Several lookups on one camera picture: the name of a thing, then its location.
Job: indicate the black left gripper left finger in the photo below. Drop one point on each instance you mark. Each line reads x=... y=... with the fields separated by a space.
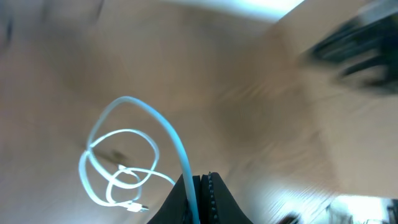
x=175 y=209

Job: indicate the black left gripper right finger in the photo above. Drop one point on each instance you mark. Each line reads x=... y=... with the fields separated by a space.
x=217 y=205

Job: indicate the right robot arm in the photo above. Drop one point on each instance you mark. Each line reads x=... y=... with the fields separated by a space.
x=373 y=28

